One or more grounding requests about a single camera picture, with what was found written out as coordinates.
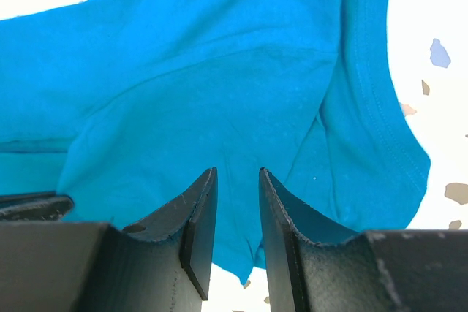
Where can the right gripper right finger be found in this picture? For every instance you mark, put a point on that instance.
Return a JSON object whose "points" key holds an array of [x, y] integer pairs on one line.
{"points": [[315, 264]]}

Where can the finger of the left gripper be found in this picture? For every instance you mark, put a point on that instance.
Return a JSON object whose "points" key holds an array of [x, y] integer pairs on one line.
{"points": [[36, 206]]}

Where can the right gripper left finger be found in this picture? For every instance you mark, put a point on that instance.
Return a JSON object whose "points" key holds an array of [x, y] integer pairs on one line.
{"points": [[160, 263]]}

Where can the blue t shirt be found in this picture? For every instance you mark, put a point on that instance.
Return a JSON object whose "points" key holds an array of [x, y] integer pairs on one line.
{"points": [[121, 104]]}

